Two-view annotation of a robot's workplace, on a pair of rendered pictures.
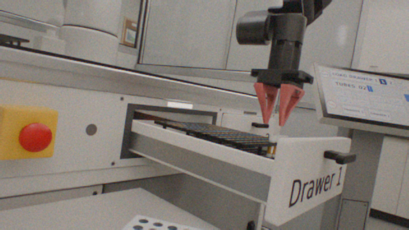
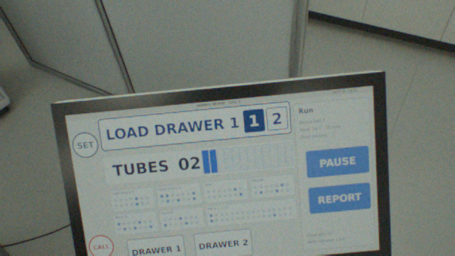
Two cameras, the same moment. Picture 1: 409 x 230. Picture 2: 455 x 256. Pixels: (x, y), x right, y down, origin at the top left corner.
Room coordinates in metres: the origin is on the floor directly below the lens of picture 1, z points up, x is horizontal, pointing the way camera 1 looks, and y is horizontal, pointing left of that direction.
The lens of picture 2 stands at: (0.93, -0.76, 1.58)
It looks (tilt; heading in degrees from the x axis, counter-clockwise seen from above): 48 degrees down; 3
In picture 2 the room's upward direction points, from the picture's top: 6 degrees counter-clockwise
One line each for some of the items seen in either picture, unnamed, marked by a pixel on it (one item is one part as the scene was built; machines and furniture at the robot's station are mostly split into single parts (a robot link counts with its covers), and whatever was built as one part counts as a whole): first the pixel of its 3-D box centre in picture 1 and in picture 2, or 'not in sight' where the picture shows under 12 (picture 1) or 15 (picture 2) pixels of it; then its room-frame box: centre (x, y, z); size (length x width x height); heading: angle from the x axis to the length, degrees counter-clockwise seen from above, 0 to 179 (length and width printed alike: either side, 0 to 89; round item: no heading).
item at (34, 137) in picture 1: (34, 136); not in sight; (0.39, 0.22, 0.88); 0.04 x 0.03 x 0.04; 139
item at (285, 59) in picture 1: (283, 63); not in sight; (0.56, -0.14, 1.05); 0.10 x 0.07 x 0.07; 50
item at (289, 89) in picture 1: (278, 100); not in sight; (0.55, -0.14, 0.98); 0.07 x 0.07 x 0.09; 50
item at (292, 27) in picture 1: (285, 31); not in sight; (0.56, -0.14, 1.11); 0.07 x 0.06 x 0.07; 60
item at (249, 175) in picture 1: (215, 147); not in sight; (0.60, -0.04, 0.86); 0.40 x 0.26 x 0.06; 49
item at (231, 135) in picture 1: (219, 146); not in sight; (0.60, -0.05, 0.87); 0.22 x 0.18 x 0.06; 49
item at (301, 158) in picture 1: (317, 171); not in sight; (0.47, -0.20, 0.87); 0.29 x 0.02 x 0.11; 139
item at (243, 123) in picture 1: (249, 133); not in sight; (0.92, -0.16, 0.87); 0.29 x 0.02 x 0.11; 139
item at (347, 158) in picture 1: (337, 156); not in sight; (0.45, -0.22, 0.91); 0.07 x 0.04 x 0.01; 139
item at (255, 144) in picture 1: (265, 143); not in sight; (0.53, -0.13, 0.90); 0.18 x 0.02 x 0.01; 139
